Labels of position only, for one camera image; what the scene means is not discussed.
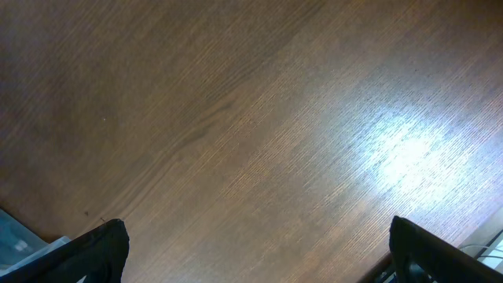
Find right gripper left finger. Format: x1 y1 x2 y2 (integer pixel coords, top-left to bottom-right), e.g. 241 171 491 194
1 219 130 283

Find clear plastic storage bin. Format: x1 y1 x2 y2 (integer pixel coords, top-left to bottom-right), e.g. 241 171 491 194
1 210 71 276

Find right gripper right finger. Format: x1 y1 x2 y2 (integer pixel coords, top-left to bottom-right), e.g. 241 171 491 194
389 216 502 283

